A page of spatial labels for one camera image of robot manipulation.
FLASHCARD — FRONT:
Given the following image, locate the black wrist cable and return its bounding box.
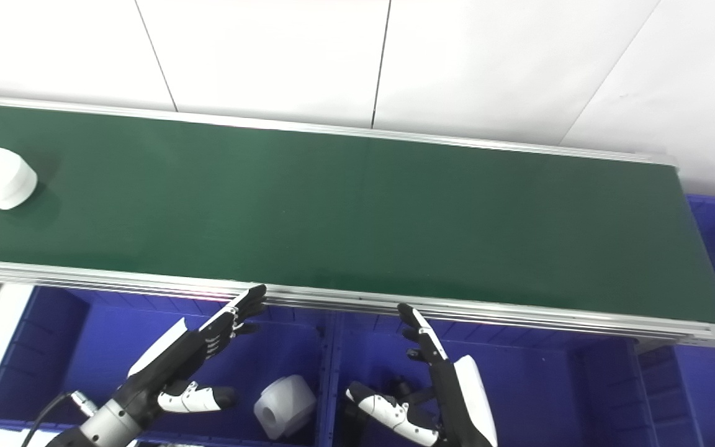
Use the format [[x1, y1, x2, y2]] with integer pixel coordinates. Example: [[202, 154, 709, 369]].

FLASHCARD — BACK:
[[20, 391, 76, 447]]

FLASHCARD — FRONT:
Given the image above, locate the green conveyor belt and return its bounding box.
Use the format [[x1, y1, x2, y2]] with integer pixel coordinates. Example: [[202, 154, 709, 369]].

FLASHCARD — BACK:
[[0, 94, 715, 349], [0, 102, 715, 325]]

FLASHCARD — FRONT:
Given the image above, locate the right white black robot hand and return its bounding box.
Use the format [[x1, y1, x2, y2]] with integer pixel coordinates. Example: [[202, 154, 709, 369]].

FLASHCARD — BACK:
[[344, 303, 498, 447]]

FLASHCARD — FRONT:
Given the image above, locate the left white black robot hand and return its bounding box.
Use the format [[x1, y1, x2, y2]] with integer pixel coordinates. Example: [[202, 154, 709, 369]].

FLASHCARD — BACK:
[[114, 284, 268, 415]]

